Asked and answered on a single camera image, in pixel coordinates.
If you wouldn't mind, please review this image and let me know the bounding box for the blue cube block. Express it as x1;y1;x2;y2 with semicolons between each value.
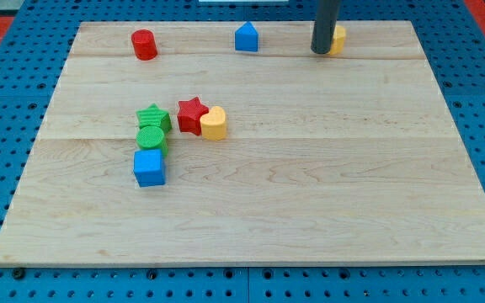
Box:
133;149;166;187

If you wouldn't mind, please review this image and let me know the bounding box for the light wooden board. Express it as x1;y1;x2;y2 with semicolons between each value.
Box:
0;21;485;268

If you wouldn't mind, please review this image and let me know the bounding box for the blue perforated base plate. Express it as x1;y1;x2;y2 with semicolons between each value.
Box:
0;0;485;302

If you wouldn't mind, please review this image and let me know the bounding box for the yellow block behind rod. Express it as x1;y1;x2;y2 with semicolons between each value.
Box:
328;25;347;56

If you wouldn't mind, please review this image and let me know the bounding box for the red cylinder block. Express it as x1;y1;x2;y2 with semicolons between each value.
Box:
131;29;157;61

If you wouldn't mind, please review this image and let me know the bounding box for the green cylinder block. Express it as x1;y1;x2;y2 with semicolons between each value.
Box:
136;125;168;157

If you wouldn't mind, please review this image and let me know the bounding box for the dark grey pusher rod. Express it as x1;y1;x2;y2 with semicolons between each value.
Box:
311;0;341;55

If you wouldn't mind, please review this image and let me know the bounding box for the blue house-shaped block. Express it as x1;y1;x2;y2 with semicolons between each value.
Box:
234;22;259;52

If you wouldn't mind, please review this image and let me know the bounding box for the yellow heart block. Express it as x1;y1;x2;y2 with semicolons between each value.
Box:
200;106;227;141

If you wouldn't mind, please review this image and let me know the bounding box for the red star block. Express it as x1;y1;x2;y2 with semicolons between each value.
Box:
177;97;209;136

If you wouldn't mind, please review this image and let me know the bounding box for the green star block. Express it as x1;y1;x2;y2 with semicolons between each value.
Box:
136;104;172;133

